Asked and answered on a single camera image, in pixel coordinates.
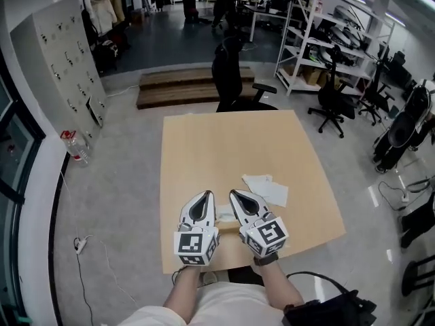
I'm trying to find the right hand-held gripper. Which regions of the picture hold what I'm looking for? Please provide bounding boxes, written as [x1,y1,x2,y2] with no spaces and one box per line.
[228,189,290,259]

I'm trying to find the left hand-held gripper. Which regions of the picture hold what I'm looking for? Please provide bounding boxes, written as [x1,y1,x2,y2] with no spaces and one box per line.
[173,191,222,267]

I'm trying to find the person's right forearm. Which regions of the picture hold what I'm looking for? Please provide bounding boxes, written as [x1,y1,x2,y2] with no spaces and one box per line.
[253,253,305,311]

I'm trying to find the person's left forearm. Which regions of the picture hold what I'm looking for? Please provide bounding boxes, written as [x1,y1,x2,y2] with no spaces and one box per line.
[163,265,202,323]

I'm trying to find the small cardboard box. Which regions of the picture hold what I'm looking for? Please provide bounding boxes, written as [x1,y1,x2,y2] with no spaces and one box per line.
[217,203,241,235]

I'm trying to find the black wrist band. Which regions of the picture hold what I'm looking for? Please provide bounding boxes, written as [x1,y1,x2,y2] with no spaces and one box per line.
[252,252,281,268]

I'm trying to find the light wooden table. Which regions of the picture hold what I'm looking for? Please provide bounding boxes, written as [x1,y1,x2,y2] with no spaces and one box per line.
[159,109,347,276]

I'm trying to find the person's white shoe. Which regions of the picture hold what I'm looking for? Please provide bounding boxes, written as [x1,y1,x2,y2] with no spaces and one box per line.
[200,271,219,287]

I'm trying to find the person's white clothing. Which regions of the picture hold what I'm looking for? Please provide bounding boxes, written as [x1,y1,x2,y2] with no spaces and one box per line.
[116,280,287,326]

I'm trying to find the dark wooden steps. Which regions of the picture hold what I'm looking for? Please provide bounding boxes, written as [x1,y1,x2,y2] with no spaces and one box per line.
[137,66,256,111]

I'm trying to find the black office chair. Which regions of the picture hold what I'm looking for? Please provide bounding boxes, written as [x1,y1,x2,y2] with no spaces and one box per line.
[307,43,358,139]
[211,36,280,113]
[358,43,398,126]

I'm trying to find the black body-worn device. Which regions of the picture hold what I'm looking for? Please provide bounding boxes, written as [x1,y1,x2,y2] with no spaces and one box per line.
[281,288,378,326]

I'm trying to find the clear plastic water jug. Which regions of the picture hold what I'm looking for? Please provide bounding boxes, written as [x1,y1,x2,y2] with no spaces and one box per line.
[60,130,92,167]

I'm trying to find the white shelf rack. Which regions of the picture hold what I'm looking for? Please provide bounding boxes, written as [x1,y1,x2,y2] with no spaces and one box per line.
[274,0,397,97]

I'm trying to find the grey locker cabinet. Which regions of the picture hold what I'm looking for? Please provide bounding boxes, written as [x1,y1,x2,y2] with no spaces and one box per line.
[10,0,108,146]

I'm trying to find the clothes rack with coats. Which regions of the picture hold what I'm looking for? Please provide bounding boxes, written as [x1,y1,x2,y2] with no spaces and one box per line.
[80,0,131,75]

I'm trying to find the long white floor cable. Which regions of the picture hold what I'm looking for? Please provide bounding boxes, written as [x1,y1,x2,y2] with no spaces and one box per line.
[99,244,137,304]

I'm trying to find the black device cable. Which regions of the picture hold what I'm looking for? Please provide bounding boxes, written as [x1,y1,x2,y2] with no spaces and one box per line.
[286,271,351,295]

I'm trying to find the black floor cable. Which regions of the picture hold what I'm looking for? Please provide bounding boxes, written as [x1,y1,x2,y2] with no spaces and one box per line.
[377,181,408,212]

